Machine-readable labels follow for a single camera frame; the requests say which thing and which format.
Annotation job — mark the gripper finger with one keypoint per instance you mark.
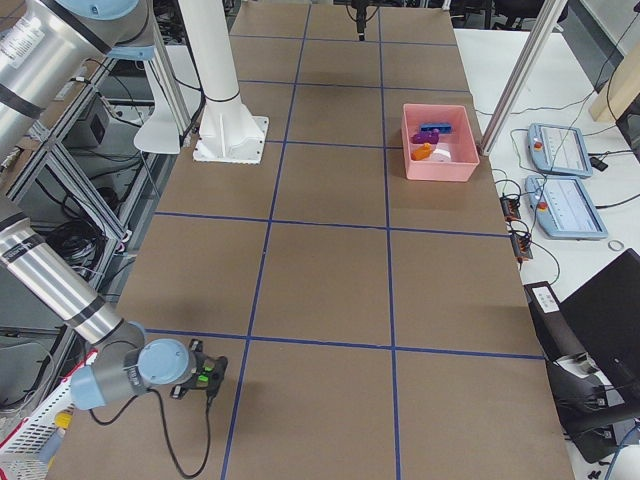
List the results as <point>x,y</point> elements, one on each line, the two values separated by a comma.
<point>358,13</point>

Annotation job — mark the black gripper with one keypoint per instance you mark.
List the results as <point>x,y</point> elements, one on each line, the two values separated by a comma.
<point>196,371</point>

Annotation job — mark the green block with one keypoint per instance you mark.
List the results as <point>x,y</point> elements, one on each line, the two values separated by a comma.
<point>203,379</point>

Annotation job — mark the long blue studded block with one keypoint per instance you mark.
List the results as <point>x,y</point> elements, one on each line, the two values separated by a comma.
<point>441,127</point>

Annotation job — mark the purple block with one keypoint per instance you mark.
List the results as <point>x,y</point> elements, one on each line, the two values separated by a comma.
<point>429,136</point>

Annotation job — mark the orange block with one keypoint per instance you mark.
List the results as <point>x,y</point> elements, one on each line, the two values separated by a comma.
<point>423,152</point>

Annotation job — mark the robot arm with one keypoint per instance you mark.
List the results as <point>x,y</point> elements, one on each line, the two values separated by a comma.
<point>39,55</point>

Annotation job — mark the pink plastic box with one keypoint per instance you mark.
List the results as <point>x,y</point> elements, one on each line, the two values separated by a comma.
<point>455,157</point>

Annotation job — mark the white plastic basket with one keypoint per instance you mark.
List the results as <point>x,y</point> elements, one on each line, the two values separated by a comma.
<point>28,450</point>

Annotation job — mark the far blue teach pendant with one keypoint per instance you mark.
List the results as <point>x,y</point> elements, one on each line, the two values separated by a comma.
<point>558,150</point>

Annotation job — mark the blue teach pendant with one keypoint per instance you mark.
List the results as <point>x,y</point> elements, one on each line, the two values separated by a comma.
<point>558,150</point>
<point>563,209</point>

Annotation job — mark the near blue teach pendant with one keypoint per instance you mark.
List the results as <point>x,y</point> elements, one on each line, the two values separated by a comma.
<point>563,209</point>

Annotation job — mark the black laptop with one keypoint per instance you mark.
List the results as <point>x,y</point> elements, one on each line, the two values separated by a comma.
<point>604,315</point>

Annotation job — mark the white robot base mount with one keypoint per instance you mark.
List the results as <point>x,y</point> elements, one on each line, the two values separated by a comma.
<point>228,132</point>

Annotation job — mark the aluminium frame rack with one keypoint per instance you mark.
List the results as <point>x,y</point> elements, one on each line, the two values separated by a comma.
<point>89,194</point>

